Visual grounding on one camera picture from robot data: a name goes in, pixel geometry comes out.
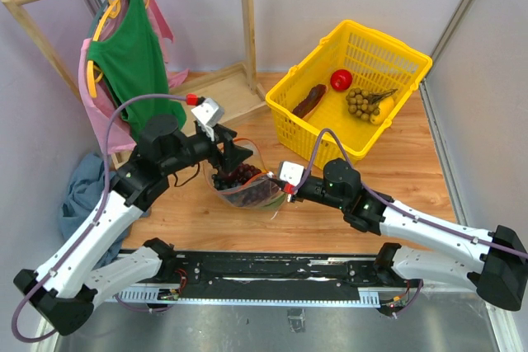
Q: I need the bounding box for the pink garment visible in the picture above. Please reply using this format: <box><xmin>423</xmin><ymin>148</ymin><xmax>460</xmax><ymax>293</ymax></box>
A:
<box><xmin>78</xmin><ymin>0</ymin><xmax>191</xmax><ymax>153</ymax></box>

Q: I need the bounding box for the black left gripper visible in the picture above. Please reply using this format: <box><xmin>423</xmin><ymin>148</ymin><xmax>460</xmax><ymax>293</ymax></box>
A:
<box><xmin>162</xmin><ymin>124</ymin><xmax>253</xmax><ymax>176</ymax></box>

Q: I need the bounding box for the watermelon slice toy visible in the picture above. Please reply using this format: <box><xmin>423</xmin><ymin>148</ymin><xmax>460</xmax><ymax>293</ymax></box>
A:
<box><xmin>270</xmin><ymin>192</ymin><xmax>288</xmax><ymax>210</ymax></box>

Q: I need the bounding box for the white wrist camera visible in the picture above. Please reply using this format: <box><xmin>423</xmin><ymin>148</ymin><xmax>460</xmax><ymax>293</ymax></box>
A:
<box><xmin>191</xmin><ymin>97</ymin><xmax>224</xmax><ymax>142</ymax></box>
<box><xmin>277</xmin><ymin>161</ymin><xmax>304</xmax><ymax>195</ymax></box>

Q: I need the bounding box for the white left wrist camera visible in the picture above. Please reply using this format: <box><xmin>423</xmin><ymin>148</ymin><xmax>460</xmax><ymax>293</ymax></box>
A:
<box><xmin>191</xmin><ymin>97</ymin><xmax>224</xmax><ymax>142</ymax></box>

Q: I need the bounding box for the clear zip bag orange zipper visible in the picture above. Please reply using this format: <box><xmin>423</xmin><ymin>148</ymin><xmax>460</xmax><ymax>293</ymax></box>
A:
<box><xmin>203</xmin><ymin>138</ymin><xmax>272</xmax><ymax>210</ymax></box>

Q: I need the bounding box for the green tank top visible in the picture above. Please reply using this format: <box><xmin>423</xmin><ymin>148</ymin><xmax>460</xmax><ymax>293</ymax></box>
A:
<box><xmin>86</xmin><ymin>0</ymin><xmax>186</xmax><ymax>154</ymax></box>

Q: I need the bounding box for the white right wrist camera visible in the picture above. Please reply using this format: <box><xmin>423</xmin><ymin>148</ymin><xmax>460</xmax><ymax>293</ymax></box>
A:
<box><xmin>277</xmin><ymin>161</ymin><xmax>304</xmax><ymax>195</ymax></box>

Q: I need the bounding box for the yellow plastic basket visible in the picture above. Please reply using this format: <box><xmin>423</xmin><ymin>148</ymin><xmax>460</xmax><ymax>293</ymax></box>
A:
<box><xmin>266</xmin><ymin>20</ymin><xmax>432</xmax><ymax>167</ymax></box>

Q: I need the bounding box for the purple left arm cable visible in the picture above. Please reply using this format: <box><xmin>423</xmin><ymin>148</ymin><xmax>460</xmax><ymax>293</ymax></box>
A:
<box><xmin>10</xmin><ymin>94</ymin><xmax>203</xmax><ymax>343</ymax></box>

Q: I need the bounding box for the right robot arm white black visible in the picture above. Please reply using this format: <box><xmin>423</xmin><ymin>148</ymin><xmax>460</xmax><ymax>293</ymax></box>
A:
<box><xmin>278</xmin><ymin>158</ymin><xmax>527</xmax><ymax>312</ymax></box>

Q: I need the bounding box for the wooden clothes rack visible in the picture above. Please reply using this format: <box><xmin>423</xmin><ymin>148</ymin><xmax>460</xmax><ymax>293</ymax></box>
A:
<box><xmin>0</xmin><ymin>0</ymin><xmax>269</xmax><ymax>171</ymax></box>

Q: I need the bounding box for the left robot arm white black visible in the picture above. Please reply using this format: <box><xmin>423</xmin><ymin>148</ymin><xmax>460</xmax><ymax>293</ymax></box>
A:
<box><xmin>13</xmin><ymin>115</ymin><xmax>253</xmax><ymax>336</ymax></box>

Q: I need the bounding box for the yellow clothes hanger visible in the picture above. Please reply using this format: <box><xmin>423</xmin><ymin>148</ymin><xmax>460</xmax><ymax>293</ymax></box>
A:
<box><xmin>85</xmin><ymin>0</ymin><xmax>158</xmax><ymax>100</ymax></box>

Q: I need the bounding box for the red apple toy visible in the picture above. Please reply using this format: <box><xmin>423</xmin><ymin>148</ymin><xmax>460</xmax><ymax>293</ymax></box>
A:
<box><xmin>330</xmin><ymin>69</ymin><xmax>353</xmax><ymax>92</ymax></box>

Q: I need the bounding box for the dark purple grape bunch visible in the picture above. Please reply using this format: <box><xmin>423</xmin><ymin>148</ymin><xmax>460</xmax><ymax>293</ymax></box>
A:
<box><xmin>211</xmin><ymin>163</ymin><xmax>262</xmax><ymax>190</ymax></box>

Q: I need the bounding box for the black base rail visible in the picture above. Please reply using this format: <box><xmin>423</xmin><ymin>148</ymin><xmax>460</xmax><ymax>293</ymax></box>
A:
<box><xmin>110</xmin><ymin>251</ymin><xmax>419</xmax><ymax>308</ymax></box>

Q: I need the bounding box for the tan longan bunch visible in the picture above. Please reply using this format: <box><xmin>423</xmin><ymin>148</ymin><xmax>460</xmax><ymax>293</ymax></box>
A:
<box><xmin>346</xmin><ymin>87</ymin><xmax>397</xmax><ymax>123</ymax></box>

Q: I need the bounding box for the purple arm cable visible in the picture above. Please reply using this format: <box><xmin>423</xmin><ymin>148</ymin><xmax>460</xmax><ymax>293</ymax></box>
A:
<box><xmin>296</xmin><ymin>128</ymin><xmax>528</xmax><ymax>262</ymax></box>
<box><xmin>10</xmin><ymin>94</ymin><xmax>203</xmax><ymax>343</ymax></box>

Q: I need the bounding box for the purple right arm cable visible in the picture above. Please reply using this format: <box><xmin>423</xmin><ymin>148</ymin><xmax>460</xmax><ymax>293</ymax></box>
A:
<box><xmin>296</xmin><ymin>128</ymin><xmax>528</xmax><ymax>262</ymax></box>

